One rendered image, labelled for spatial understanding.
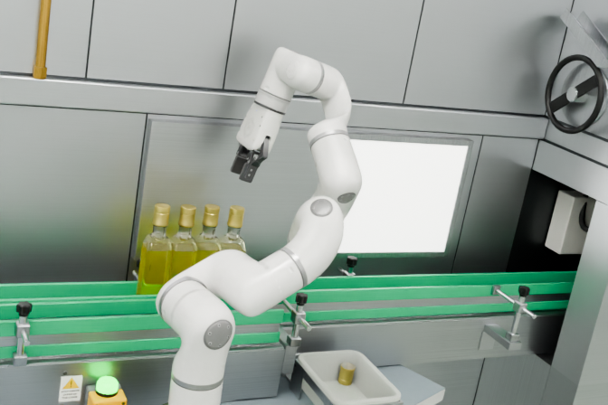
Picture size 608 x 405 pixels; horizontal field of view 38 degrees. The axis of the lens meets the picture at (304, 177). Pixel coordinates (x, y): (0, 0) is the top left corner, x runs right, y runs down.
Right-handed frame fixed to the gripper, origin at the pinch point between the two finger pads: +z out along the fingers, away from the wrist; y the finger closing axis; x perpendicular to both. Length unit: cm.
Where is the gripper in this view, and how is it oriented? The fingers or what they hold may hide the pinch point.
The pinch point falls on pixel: (243, 169)
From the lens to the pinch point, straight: 197.2
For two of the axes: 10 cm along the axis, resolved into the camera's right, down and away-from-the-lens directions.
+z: -3.9, 9.1, 1.4
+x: 8.2, 2.8, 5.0
